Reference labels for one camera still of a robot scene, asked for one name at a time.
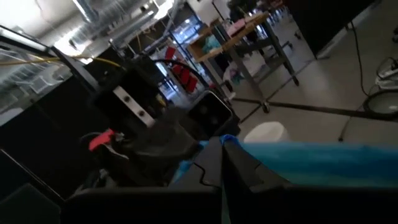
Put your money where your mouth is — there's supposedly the black partition panel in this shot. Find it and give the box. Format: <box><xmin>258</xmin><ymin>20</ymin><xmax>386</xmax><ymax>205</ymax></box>
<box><xmin>285</xmin><ymin>0</ymin><xmax>377</xmax><ymax>58</ymax></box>

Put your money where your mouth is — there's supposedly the yellow cable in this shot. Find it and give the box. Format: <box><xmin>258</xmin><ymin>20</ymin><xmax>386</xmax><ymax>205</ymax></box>
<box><xmin>0</xmin><ymin>55</ymin><xmax>122</xmax><ymax>68</ymax></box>

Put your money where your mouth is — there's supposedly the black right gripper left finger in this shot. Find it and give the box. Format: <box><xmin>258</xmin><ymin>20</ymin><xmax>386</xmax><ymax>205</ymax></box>
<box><xmin>60</xmin><ymin>138</ymin><xmax>223</xmax><ymax>224</ymax></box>

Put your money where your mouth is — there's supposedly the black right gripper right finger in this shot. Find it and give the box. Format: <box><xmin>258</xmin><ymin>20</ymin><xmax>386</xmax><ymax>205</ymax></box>
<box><xmin>223</xmin><ymin>139</ymin><xmax>398</xmax><ymax>224</ymax></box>

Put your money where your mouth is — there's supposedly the red tape strip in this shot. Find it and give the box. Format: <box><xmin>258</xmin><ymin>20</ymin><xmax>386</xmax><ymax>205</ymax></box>
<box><xmin>88</xmin><ymin>129</ymin><xmax>116</xmax><ymax>152</ymax></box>

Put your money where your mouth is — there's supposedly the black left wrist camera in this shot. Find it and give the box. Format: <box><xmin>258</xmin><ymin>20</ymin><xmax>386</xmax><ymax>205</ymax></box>
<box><xmin>187</xmin><ymin>90</ymin><xmax>241</xmax><ymax>138</ymax></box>

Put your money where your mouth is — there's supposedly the teal plastic trash bag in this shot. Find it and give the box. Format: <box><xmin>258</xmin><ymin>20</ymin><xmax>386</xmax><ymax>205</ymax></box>
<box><xmin>169</xmin><ymin>134</ymin><xmax>398</xmax><ymax>224</ymax></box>

